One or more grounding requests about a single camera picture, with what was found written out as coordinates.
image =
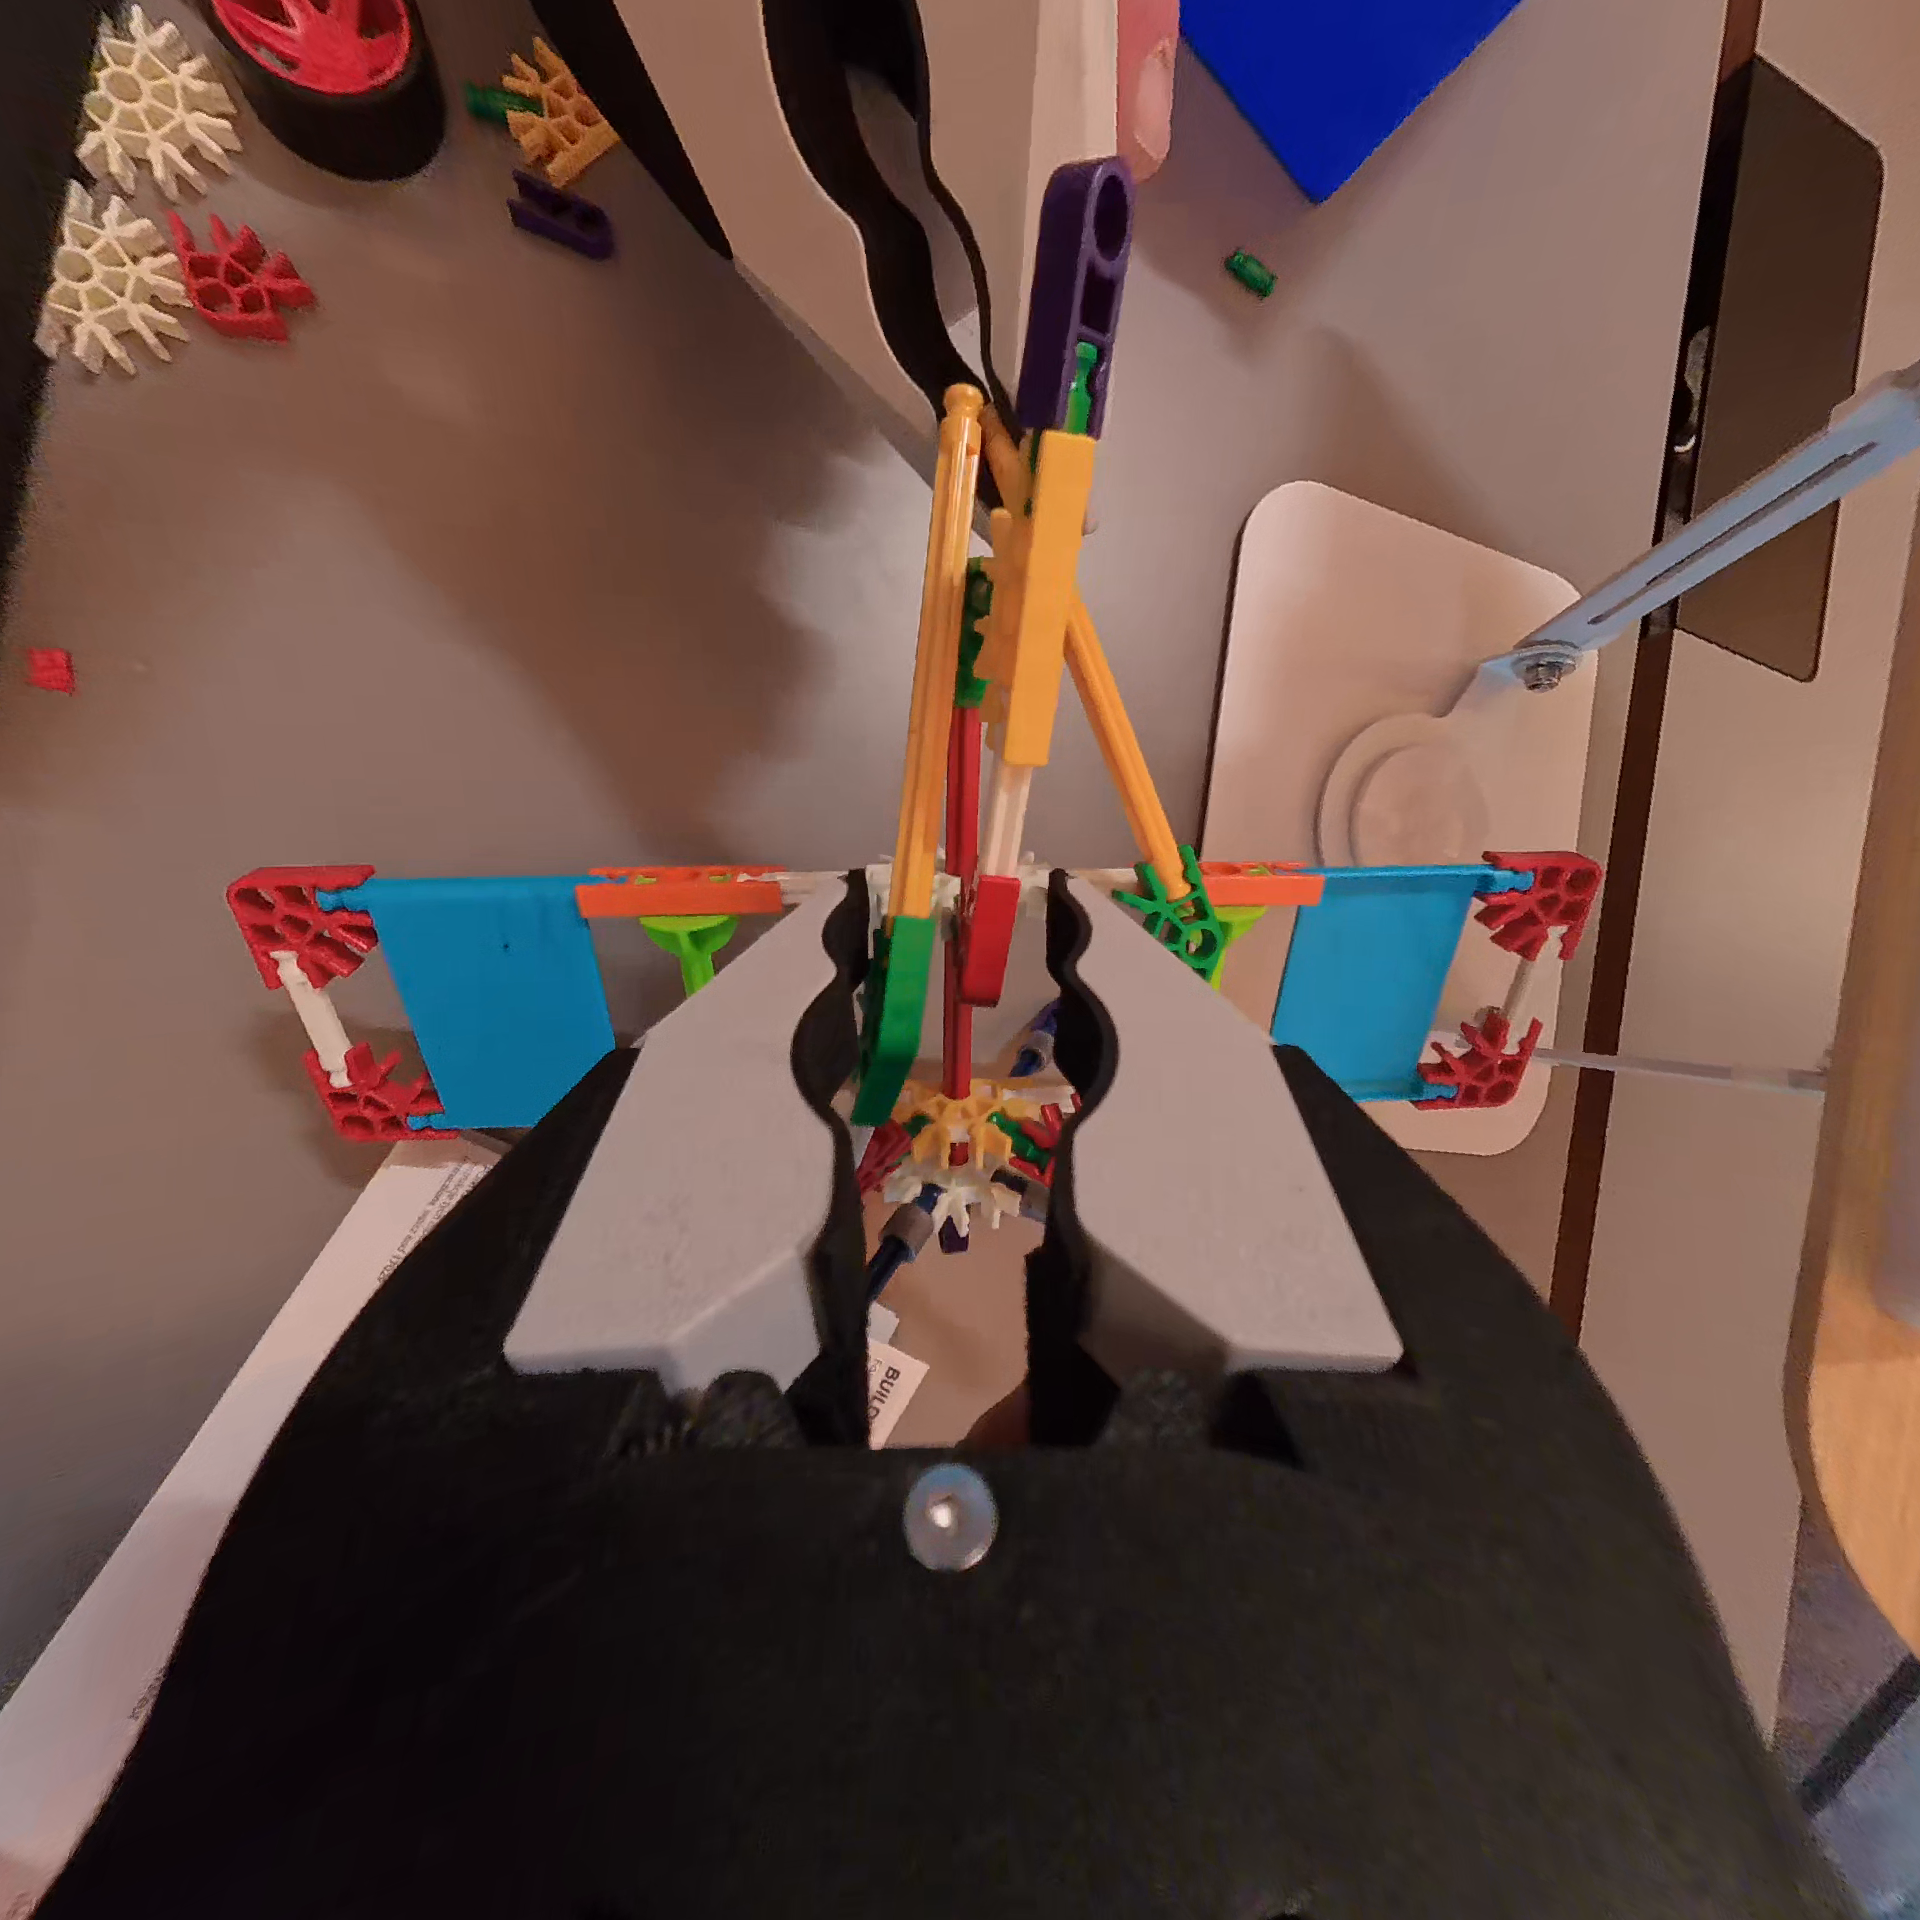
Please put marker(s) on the small purple toy piece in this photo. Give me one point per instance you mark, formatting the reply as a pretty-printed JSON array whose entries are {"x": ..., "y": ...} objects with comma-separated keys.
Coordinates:
[{"x": 562, "y": 218}]

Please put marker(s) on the white snowflake connector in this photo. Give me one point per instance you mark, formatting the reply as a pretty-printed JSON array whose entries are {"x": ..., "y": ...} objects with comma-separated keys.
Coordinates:
[
  {"x": 113, "y": 285},
  {"x": 159, "y": 107}
]

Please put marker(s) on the person's left hand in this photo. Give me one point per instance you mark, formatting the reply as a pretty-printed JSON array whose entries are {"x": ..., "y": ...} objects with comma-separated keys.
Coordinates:
[{"x": 1148, "y": 76}]

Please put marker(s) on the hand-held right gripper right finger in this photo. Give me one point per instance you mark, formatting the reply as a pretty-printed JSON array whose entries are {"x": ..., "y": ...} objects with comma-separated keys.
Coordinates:
[{"x": 1231, "y": 1202}]

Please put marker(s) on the colourful construction toy airplane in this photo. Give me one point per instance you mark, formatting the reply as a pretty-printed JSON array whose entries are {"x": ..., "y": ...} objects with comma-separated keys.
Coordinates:
[{"x": 494, "y": 991}]

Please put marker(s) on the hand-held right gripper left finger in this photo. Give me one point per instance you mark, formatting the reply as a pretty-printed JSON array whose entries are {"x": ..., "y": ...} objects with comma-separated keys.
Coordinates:
[{"x": 674, "y": 1202}]

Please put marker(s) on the red toy wheel black tyre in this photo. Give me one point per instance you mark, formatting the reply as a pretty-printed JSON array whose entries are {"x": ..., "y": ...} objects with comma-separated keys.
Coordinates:
[{"x": 329, "y": 76}]

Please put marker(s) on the tiny red plastic chip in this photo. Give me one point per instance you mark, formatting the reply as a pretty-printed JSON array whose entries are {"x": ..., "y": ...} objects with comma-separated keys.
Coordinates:
[{"x": 54, "y": 671}]

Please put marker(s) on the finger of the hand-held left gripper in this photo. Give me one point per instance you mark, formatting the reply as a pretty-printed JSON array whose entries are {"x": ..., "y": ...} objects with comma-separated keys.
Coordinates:
[
  {"x": 1036, "y": 121},
  {"x": 721, "y": 121}
]

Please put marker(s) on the red fan connector piece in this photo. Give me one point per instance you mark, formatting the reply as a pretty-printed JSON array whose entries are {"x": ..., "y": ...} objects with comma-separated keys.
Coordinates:
[{"x": 240, "y": 278}]

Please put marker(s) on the yellow connector with green rod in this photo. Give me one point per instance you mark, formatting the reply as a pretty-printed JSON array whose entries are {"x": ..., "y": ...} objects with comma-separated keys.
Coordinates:
[{"x": 547, "y": 114}]

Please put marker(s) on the wooden board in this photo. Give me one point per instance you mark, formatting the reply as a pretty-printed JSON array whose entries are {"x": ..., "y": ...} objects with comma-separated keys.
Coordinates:
[{"x": 1875, "y": 1441}]

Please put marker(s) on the white metal stand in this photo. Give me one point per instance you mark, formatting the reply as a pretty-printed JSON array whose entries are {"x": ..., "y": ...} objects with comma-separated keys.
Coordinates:
[{"x": 1350, "y": 630}]

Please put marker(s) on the white instruction booklet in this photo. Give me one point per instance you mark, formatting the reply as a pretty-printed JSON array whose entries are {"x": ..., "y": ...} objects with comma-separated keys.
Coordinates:
[{"x": 225, "y": 1425}]

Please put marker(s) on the small green connector piece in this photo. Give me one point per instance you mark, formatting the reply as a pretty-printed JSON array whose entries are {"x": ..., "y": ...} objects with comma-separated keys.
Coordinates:
[{"x": 1249, "y": 270}]

